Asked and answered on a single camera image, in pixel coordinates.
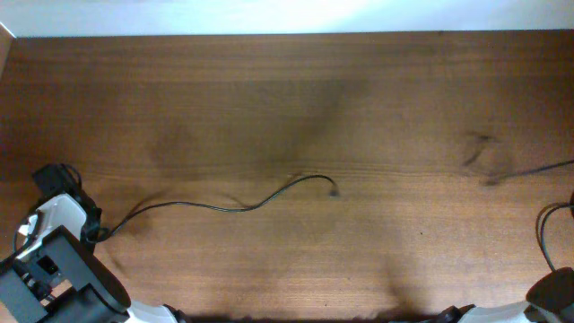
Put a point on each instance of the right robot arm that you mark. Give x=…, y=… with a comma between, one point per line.
x=550, y=300

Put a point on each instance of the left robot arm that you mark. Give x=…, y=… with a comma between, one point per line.
x=54, y=276

